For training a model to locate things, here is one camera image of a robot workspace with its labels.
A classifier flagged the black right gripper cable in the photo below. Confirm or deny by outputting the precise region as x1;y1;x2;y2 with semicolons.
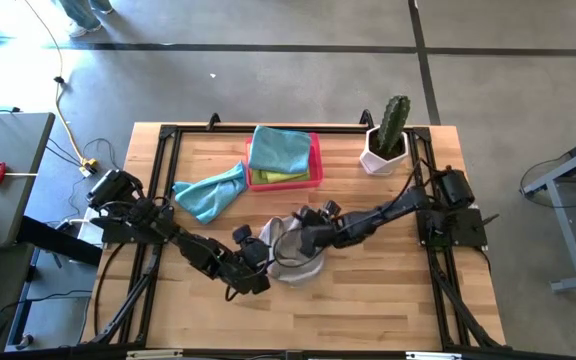
270;225;327;270

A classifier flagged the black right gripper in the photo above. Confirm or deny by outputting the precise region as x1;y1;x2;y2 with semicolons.
297;199;364;250

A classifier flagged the white power adapter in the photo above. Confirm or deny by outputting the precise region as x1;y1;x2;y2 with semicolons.
75;207;107;249

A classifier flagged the black aluminium table frame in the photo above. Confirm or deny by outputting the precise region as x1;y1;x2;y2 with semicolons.
80;110;507;351

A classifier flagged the grey side table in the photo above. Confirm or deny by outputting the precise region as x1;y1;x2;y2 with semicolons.
0;111;56;250

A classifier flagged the green cactus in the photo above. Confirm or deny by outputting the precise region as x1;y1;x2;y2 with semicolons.
377;94;412;155

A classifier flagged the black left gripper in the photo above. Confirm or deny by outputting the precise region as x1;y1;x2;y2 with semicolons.
217;224;272;296

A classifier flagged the white faceted plant pot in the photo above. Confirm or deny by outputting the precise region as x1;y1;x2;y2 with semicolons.
358;125;411;177

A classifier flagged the grey microfiber towel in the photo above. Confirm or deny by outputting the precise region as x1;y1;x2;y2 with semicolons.
259;215;327;285

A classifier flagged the person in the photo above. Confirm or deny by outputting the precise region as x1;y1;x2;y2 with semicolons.
57;0;115;39

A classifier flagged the silver metal bracket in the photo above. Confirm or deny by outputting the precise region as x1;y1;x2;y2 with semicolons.
126;349;183;360
406;351;462;360

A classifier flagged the grey metal table frame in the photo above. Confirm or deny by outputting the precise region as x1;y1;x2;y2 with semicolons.
520;127;576;294

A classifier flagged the thin black floor cable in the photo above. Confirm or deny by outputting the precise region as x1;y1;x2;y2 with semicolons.
45;137;123;221

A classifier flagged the grey table leg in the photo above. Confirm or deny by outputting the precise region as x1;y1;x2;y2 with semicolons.
5;247;39;351

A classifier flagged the black table beam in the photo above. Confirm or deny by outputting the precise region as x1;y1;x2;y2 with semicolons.
16;215;104;267

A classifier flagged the pink plastic tray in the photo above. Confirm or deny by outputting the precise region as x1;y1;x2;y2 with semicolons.
244;132;325;193

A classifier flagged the green microfiber towel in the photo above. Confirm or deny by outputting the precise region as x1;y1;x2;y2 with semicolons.
250;168;312;186

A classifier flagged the yellow floor cable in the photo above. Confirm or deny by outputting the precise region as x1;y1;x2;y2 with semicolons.
20;0;98;179

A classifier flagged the teal microfiber towel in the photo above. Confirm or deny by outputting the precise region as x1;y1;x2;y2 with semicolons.
172;160;248;225
247;124;313;175

